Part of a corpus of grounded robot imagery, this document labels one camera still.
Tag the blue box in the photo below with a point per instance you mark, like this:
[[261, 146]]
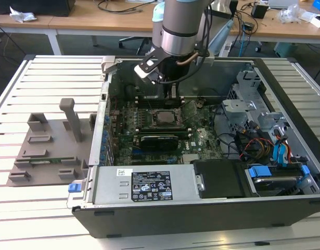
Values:
[[319, 4]]

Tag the black computer box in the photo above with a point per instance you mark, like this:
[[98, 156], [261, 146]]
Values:
[[32, 6]]

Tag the silver power supply with label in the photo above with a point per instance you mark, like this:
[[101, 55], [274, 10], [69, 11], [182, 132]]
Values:
[[107, 185]]

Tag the grey plastic parts rack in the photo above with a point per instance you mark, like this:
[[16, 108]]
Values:
[[58, 130]]

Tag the crumpled white paper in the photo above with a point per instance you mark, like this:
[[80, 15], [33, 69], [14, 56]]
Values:
[[22, 16]]

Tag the black open PC case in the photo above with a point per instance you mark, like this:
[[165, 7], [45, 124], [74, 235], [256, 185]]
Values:
[[175, 218]]

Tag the small black box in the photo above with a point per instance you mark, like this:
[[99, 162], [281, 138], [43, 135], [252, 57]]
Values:
[[259, 11]]

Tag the hard disk in blue carrier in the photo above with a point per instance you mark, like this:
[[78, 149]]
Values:
[[274, 182]]

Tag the CPU socket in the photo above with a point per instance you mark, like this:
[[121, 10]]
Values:
[[152, 117]]

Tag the silver CPU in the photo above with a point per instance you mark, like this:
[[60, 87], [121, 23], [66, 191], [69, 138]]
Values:
[[165, 117]]

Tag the green motherboard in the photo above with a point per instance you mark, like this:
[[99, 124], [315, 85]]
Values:
[[201, 140]]

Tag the black office chair base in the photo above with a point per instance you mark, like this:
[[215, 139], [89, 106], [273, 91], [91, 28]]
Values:
[[145, 41]]

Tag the black graphics card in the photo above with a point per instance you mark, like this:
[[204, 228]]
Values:
[[159, 142]]

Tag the grey flat device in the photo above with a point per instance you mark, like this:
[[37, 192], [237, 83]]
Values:
[[282, 2]]

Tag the small silver heatsink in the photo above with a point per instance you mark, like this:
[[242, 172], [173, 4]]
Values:
[[190, 159]]

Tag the black expansion slot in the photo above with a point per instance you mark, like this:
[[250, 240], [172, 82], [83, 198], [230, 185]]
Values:
[[154, 157]]

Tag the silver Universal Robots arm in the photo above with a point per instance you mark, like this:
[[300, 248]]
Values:
[[180, 26]]

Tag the pale blue teach pendant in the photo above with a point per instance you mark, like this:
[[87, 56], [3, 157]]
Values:
[[222, 36]]

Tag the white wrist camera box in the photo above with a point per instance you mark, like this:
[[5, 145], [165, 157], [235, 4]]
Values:
[[142, 70]]

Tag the round coin cell battery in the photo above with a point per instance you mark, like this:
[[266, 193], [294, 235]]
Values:
[[199, 105]]

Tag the blue case latch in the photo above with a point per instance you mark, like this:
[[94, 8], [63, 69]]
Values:
[[74, 188]]

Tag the teal box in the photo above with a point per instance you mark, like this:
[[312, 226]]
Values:
[[286, 49]]

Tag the clear plastic bag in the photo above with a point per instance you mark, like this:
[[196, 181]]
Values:
[[289, 14]]

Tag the black RAM slot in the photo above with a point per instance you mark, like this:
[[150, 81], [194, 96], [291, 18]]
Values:
[[162, 129], [152, 104], [152, 99], [184, 134]]

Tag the green RAM stick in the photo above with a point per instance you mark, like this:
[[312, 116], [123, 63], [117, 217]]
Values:
[[55, 160]]

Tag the silver metal disk bay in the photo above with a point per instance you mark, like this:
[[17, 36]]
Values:
[[237, 106]]

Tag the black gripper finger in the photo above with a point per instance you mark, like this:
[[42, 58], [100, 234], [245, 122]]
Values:
[[177, 91], [168, 91]]

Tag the wooden desk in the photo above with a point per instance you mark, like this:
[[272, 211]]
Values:
[[79, 20], [19, 24]]

